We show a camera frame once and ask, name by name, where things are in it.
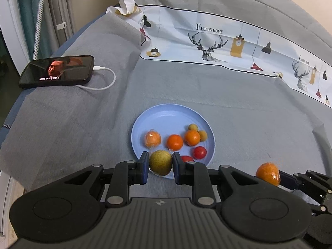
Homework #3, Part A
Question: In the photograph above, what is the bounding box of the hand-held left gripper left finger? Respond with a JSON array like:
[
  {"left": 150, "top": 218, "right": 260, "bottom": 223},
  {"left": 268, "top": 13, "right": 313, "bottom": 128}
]
[{"left": 63, "top": 151, "right": 150, "bottom": 206}]

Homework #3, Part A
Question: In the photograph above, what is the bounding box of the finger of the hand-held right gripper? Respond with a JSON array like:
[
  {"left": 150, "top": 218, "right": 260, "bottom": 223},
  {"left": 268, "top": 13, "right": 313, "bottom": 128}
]
[
  {"left": 279, "top": 170, "right": 332, "bottom": 195},
  {"left": 309, "top": 194, "right": 332, "bottom": 215}
]

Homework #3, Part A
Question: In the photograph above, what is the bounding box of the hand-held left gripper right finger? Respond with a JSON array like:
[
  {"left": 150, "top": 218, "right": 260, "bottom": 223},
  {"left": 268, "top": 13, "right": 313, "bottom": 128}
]
[{"left": 172, "top": 152, "right": 257, "bottom": 207}]

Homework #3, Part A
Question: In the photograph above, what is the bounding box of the small orange mandarin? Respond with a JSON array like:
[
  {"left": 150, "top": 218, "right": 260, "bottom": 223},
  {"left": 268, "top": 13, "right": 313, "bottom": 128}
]
[
  {"left": 166, "top": 134, "right": 184, "bottom": 151},
  {"left": 255, "top": 162, "right": 281, "bottom": 187},
  {"left": 184, "top": 130, "right": 201, "bottom": 146}
]

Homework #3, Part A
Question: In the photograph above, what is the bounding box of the plastic-wrapped orange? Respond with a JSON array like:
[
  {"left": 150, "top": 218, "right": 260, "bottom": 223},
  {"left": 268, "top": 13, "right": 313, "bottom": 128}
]
[{"left": 144, "top": 131, "right": 162, "bottom": 148}]

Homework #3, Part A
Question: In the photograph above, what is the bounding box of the blue plate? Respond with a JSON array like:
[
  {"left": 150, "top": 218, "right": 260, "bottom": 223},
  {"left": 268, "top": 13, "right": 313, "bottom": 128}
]
[{"left": 131, "top": 104, "right": 216, "bottom": 181}]

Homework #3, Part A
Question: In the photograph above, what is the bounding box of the black smartphone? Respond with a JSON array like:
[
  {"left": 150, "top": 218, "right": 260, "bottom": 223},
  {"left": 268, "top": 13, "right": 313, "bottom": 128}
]
[{"left": 19, "top": 55, "right": 95, "bottom": 89}]

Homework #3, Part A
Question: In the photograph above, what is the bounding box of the white printed cloth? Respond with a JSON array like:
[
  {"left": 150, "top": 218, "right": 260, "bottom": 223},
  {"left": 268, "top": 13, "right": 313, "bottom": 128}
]
[{"left": 106, "top": 0, "right": 332, "bottom": 107}]

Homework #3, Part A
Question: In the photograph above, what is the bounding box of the grey curtain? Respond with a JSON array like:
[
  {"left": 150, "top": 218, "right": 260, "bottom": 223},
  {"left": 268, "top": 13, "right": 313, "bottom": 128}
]
[{"left": 46, "top": 0, "right": 76, "bottom": 46}]

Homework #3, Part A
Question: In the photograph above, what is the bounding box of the teal cloth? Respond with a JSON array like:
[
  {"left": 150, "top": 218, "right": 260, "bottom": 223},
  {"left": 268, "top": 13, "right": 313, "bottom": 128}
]
[{"left": 16, "top": 0, "right": 54, "bottom": 59}]

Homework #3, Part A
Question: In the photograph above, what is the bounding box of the white charging cable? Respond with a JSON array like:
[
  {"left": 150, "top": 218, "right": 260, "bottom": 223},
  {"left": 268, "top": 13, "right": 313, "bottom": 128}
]
[{"left": 75, "top": 66, "right": 116, "bottom": 91}]

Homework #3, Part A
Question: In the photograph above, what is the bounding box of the white frame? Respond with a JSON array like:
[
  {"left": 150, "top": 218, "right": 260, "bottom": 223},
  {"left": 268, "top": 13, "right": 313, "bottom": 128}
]
[{"left": 0, "top": 0, "right": 31, "bottom": 76}]

